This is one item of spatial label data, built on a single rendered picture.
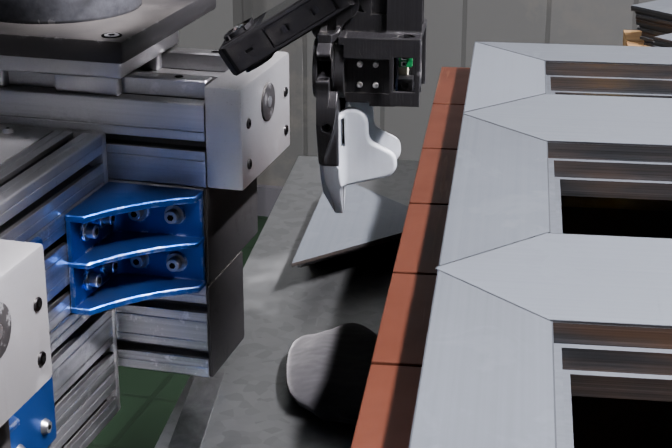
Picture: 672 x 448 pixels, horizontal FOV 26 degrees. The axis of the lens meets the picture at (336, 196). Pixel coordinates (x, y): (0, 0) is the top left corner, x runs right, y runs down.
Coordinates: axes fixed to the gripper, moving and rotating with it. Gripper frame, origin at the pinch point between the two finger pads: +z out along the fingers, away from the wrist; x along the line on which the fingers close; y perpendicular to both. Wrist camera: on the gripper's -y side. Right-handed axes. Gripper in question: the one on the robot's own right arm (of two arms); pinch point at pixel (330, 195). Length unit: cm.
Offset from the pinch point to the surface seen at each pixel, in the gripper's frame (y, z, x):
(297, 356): -5.2, 21.9, 15.4
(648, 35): 34, 12, 111
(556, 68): 19, 7, 68
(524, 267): 15.6, 5.5, 0.3
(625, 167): 25.7, 7.9, 34.1
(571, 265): 19.3, 5.5, 1.2
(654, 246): 26.3, 5.5, 6.3
